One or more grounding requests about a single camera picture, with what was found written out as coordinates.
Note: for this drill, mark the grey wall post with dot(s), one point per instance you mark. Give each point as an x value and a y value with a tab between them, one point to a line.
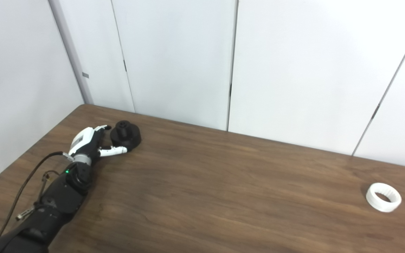
70	52

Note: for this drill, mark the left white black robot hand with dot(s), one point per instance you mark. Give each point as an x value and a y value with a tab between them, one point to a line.
83	140

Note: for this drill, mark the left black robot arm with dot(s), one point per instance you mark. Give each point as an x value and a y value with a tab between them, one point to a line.
60	200

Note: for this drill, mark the round black part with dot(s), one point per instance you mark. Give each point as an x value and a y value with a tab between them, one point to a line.
128	138

